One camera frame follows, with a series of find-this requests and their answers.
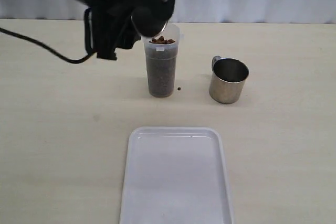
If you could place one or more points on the steel mug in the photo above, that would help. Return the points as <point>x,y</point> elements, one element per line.
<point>146,24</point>
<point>228,79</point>

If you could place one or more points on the clear plastic tall container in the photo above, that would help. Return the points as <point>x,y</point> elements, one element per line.
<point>161,55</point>

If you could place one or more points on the white curtain backdrop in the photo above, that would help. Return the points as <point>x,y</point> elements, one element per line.
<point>192,11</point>

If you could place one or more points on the white plastic tray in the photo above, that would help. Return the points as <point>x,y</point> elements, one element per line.
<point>175,175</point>

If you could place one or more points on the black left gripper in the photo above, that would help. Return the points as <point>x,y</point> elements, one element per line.
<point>108,24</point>

